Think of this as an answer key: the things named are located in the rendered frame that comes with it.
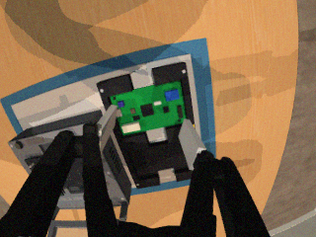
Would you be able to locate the green circuit board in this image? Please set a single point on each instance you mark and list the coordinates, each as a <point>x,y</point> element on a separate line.
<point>150,107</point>

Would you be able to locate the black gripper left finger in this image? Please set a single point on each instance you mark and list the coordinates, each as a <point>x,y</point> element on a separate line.
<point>31,211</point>

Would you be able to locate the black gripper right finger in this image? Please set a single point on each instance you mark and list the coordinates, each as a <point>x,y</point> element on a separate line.
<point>239,213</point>

